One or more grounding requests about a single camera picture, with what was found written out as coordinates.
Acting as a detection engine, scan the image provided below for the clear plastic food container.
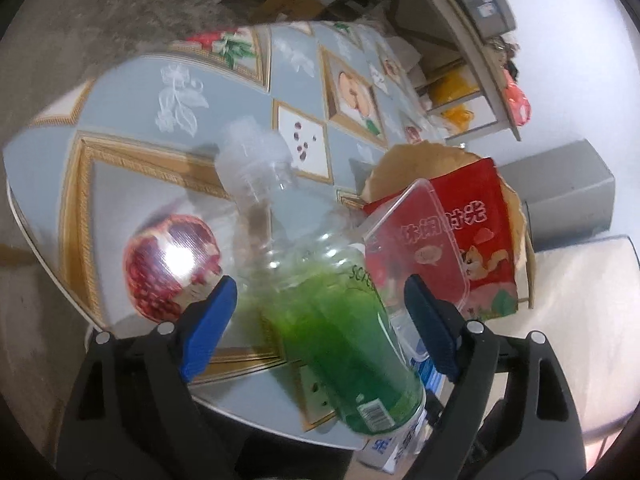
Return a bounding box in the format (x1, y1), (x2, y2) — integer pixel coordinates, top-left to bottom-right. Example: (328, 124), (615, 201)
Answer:
(357, 178), (471, 366)

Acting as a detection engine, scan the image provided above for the red snack bag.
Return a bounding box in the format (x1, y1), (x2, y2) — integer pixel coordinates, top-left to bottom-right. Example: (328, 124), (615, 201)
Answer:
(362, 157), (518, 323)

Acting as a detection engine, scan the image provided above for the grey cabinet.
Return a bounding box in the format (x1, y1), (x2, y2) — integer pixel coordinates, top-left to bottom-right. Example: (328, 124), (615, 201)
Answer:
(497, 139), (616, 253)

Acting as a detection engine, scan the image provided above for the blue and white carton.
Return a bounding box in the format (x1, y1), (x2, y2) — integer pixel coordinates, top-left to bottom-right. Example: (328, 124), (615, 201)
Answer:
(357, 360), (451, 475)

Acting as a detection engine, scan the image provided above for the clear green-label plastic bottle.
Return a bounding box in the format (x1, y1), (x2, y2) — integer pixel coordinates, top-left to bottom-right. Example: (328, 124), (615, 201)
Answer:
(214, 122), (427, 436)

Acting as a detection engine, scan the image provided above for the yellow plastic bag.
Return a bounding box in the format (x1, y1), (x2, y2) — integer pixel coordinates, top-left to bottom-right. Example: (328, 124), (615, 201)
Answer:
(427, 67), (483, 136)

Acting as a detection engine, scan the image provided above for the white mattress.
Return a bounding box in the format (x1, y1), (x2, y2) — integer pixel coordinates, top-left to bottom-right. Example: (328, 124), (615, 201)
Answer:
(465, 234), (640, 456)

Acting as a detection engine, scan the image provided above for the red plastic bag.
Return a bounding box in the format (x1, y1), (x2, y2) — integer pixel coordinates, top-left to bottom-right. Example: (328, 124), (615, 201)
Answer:
(500, 67), (532, 126)

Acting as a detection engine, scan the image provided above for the table with printed tablecloth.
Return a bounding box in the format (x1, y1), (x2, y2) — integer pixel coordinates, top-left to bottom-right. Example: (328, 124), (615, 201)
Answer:
(2, 20), (451, 453)

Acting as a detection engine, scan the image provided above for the grey wooden shelf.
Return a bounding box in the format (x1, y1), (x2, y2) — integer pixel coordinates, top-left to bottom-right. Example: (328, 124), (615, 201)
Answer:
(390, 0), (523, 142)

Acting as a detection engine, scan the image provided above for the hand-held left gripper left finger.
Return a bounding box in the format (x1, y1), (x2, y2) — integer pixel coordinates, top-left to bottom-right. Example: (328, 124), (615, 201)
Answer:
(56, 275), (246, 480)

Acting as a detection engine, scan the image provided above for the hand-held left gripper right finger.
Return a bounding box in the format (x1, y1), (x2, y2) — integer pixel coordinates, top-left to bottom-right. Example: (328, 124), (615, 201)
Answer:
(404, 274), (588, 480)

